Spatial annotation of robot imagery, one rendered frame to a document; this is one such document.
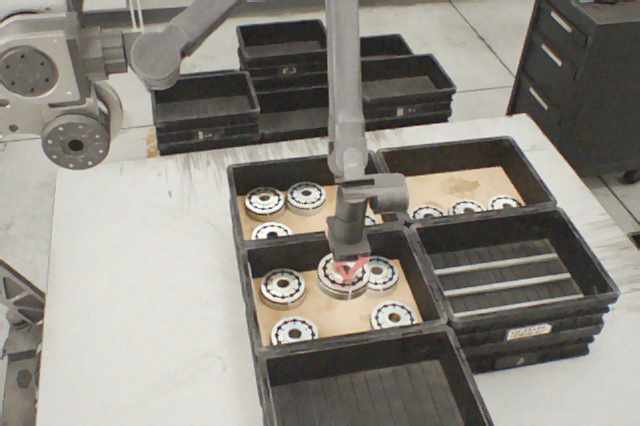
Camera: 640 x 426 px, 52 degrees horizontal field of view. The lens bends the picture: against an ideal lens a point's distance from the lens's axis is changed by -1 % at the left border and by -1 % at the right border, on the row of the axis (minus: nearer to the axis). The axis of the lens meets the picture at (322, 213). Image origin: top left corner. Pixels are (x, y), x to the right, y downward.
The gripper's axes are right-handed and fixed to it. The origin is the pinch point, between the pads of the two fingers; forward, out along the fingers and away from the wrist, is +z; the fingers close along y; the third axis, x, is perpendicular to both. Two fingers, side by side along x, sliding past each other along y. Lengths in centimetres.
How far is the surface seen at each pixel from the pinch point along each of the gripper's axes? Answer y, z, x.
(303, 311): 7.9, 22.9, 5.9
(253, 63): 165, 52, 1
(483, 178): 47, 22, -52
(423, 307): 2.4, 19.1, -20.2
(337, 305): 8.4, 22.8, -2.1
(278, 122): 146, 70, -8
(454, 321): -7.3, 12.1, -22.7
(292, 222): 37.2, 23.3, 3.9
